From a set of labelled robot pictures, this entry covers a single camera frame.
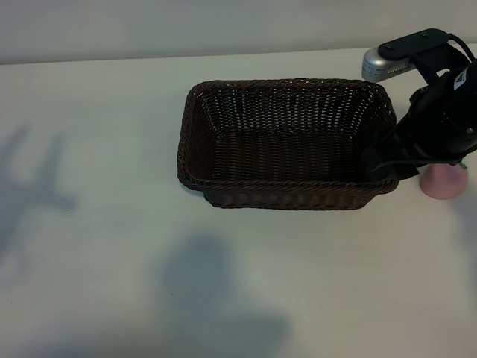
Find black right camera cable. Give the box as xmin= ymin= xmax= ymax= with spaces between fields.
xmin=446 ymin=33 xmax=477 ymax=61

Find pink peach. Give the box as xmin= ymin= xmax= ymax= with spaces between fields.
xmin=419 ymin=160 xmax=469 ymax=201

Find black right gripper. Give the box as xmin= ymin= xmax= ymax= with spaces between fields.
xmin=361 ymin=85 xmax=460 ymax=184

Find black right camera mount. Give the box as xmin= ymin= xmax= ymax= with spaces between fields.
xmin=379 ymin=28 xmax=477 ymax=78

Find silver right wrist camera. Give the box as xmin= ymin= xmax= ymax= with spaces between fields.
xmin=361 ymin=45 xmax=415 ymax=81

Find dark brown wicker basket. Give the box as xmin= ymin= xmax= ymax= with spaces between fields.
xmin=175 ymin=78 xmax=398 ymax=210

